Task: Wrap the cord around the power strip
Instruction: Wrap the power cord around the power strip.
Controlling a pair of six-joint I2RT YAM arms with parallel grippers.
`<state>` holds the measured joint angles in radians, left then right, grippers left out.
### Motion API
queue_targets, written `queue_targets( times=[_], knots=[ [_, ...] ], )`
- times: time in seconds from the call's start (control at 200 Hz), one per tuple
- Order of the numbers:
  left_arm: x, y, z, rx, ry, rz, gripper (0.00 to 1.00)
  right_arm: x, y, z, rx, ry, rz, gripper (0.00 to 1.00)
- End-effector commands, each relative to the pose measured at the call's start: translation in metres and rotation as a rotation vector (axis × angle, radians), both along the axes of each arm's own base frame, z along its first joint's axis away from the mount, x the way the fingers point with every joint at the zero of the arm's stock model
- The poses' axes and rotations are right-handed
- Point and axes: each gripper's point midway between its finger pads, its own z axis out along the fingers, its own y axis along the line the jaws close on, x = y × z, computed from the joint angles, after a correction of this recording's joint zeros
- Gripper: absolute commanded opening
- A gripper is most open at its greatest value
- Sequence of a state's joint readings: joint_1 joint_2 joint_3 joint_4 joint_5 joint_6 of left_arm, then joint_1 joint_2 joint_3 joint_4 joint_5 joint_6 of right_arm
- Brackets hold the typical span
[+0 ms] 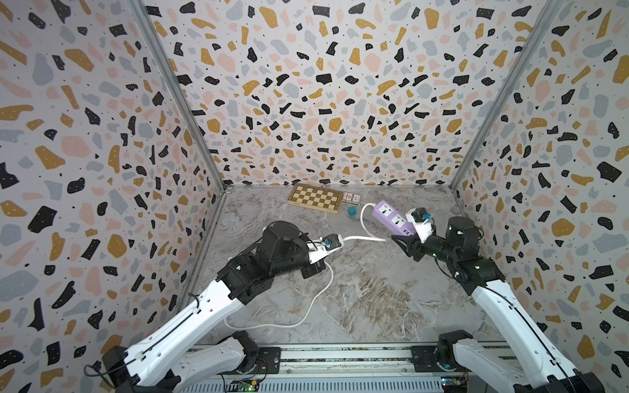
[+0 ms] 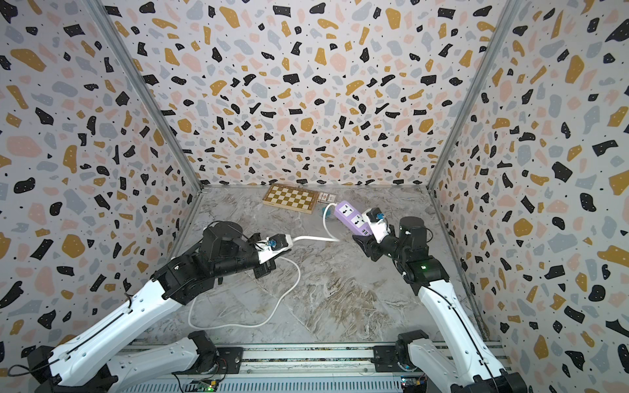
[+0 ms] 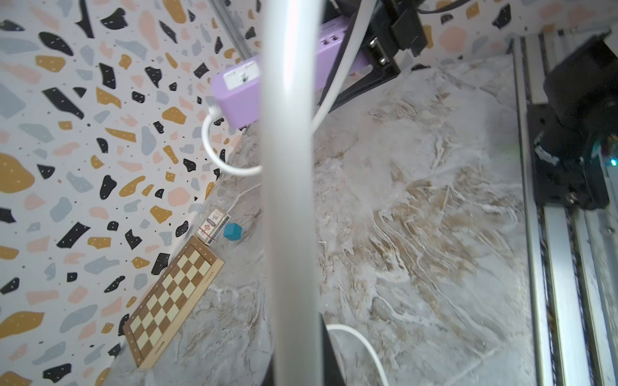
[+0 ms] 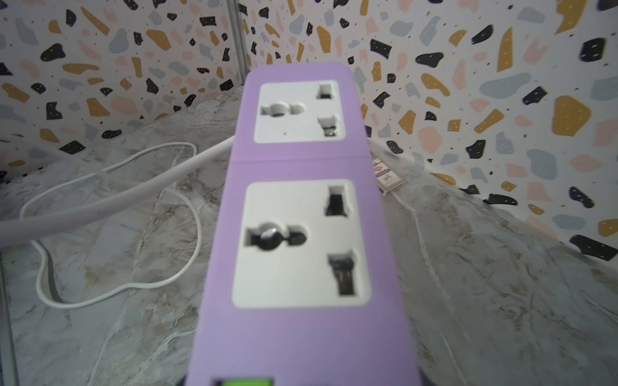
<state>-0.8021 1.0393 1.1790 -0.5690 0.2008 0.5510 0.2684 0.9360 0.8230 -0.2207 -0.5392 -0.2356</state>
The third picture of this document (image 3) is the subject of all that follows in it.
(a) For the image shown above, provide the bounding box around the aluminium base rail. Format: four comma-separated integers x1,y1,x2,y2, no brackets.
513,26,617,385

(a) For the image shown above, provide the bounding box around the purple power strip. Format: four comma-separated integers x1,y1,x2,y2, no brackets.
205,10,369,129

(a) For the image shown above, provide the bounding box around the teal cube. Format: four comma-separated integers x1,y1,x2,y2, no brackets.
223,223,243,241

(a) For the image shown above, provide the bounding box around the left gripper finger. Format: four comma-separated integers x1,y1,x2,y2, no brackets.
320,316,345,386

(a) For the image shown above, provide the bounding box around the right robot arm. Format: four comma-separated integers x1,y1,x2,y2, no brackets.
318,1,617,210

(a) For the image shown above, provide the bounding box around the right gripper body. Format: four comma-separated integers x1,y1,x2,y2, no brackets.
359,1,427,82

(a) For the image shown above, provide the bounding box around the white power cord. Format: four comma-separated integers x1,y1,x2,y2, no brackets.
201,0,390,386

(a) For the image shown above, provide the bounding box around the wooden chessboard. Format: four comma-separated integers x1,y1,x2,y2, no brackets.
123,236,225,369

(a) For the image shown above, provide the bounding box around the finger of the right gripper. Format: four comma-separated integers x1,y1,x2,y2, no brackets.
330,67,401,113

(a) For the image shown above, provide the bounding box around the playing card box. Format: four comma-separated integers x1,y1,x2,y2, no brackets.
195,206,230,246

